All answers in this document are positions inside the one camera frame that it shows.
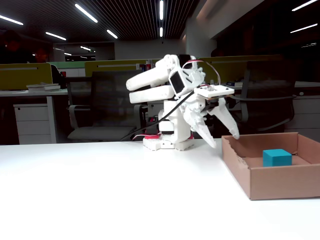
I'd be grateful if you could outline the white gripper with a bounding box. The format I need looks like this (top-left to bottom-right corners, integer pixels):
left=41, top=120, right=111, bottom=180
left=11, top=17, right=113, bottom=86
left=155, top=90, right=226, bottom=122
left=180, top=95, right=241, bottom=149

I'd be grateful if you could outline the blue cube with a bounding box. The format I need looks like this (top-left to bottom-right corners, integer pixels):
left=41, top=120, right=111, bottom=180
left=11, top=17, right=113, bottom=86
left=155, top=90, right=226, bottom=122
left=262, top=148, right=293, bottom=168

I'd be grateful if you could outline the black controller box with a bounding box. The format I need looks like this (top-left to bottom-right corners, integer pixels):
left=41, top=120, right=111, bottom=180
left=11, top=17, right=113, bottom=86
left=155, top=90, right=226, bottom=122
left=148, top=115, right=160, bottom=136

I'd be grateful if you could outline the brown cardboard box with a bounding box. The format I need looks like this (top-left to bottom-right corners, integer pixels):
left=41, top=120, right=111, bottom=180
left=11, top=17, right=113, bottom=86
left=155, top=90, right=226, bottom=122
left=221, top=132, right=320, bottom=201

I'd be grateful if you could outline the white drawer cabinet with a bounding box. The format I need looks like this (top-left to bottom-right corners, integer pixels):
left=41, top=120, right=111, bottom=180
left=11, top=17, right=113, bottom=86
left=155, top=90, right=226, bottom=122
left=13, top=102, right=55, bottom=145
left=284, top=95, right=320, bottom=134

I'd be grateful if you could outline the white office desk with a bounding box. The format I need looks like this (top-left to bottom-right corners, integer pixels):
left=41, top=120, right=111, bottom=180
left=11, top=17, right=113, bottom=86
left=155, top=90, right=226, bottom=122
left=0, top=87, right=166, bottom=145
left=226, top=81, right=320, bottom=99

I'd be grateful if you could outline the green partition panel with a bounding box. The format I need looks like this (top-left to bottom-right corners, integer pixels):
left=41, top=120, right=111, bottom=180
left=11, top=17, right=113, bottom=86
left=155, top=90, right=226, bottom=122
left=49, top=60, right=86, bottom=70

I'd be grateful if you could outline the stack of flat books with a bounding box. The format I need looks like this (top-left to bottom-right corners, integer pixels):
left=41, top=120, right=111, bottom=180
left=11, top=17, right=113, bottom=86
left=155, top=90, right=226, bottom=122
left=26, top=83, right=61, bottom=92

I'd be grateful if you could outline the white wrist camera plate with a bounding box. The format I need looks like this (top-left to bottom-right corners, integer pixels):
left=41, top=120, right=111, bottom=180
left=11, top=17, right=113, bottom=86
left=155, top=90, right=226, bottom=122
left=194, top=84, right=236, bottom=99

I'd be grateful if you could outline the black cable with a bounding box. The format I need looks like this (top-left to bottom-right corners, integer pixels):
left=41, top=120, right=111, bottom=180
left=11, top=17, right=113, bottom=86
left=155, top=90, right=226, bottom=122
left=119, top=91, right=196, bottom=142

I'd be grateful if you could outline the red white wrist wire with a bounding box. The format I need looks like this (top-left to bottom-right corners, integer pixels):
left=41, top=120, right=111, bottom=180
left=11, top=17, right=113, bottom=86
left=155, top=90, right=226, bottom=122
left=181, top=59, right=221, bottom=88

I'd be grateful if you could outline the red white base wire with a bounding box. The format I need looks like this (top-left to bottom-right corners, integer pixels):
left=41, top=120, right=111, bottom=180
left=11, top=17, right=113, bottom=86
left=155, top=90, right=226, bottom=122
left=131, top=133, right=163, bottom=141

